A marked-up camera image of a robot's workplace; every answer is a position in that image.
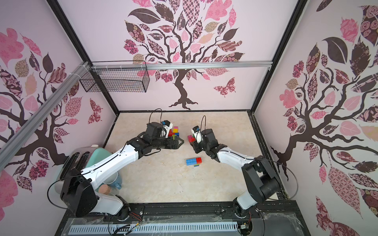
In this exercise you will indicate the aluminium frame bar left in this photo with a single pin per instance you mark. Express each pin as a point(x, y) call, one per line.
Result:
point(10, 149)

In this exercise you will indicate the aluminium frame bar back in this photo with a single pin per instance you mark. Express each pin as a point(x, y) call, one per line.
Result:
point(239, 64)

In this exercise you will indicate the cork lid jar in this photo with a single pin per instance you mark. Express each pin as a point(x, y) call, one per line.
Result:
point(108, 190)

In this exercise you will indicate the mint green toaster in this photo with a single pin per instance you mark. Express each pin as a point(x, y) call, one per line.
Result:
point(82, 158)

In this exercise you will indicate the black wire basket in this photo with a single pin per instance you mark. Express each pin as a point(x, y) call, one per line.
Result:
point(125, 76)

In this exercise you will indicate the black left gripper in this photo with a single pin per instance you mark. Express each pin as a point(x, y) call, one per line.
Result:
point(175, 145)

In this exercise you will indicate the long red lego brick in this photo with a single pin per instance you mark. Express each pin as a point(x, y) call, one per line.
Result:
point(170, 132)

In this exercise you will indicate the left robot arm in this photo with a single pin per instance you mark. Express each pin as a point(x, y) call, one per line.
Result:
point(79, 187)

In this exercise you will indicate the blue mug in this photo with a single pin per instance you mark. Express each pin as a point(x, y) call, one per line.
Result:
point(114, 181)

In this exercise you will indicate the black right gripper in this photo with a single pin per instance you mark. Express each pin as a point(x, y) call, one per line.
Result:
point(196, 146)

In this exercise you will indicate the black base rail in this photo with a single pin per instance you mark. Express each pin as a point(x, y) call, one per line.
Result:
point(272, 218)

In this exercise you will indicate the white slotted cable duct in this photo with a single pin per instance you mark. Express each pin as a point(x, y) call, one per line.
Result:
point(152, 228)

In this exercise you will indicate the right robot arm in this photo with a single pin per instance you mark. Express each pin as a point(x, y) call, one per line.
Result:
point(260, 177)

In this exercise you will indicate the long blue lego brick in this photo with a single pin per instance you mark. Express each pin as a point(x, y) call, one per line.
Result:
point(192, 161)

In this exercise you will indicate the aluminium frame bar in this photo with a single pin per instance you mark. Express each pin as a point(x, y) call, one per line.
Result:
point(239, 64)
point(10, 149)

